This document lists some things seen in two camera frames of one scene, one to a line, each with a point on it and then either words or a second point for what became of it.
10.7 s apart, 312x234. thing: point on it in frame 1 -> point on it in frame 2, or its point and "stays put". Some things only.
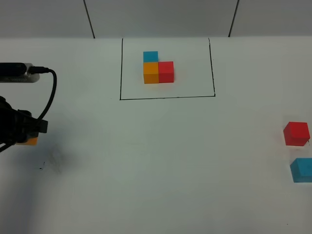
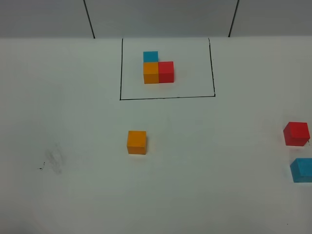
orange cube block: [31, 141] -> [137, 142]
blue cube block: [301, 169] stays put
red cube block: [296, 133] stays put
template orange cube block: [150, 72] stays put
